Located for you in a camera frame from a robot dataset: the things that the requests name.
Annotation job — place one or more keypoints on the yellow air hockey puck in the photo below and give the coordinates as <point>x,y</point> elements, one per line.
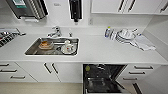
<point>88,68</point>

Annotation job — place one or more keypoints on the stainless steel dishwasher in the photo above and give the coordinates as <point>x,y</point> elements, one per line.
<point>100,83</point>

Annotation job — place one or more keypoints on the white patterned mug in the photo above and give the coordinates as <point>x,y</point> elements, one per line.
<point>68,47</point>

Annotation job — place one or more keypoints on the small chrome sink button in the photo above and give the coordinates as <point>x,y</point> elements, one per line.
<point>70,33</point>

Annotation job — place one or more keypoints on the white sink base cabinet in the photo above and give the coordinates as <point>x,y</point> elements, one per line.
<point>65,71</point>

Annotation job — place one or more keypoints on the clear drinking glass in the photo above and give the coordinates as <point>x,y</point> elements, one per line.
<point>113,35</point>

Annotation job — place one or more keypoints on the chrome sink faucet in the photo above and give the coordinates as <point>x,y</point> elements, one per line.
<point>55,32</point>

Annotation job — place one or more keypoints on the orange bowl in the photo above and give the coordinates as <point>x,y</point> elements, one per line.
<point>45,44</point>

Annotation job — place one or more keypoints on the stack of white plates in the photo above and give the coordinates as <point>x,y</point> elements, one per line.
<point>126,35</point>

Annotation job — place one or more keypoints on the stainless steel sink basin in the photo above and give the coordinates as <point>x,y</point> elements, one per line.
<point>31,51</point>

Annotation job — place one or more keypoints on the white drawer stack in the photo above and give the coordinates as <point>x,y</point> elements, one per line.
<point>13,71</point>
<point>141,70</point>

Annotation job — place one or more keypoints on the steel paper towel dispenser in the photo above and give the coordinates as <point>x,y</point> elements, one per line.
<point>26,7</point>

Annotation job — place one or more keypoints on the dish rack with dishes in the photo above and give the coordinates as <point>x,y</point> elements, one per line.
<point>8,37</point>

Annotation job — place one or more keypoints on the white wall outlet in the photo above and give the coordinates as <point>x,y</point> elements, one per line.
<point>90,21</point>

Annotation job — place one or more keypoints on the black wall soap dispenser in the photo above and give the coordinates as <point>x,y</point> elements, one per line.
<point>75,10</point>

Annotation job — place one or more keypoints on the small wall label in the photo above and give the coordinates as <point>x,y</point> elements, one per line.
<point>57,4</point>

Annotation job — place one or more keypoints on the white wall cabinet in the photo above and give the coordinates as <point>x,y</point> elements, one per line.
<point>133,5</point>

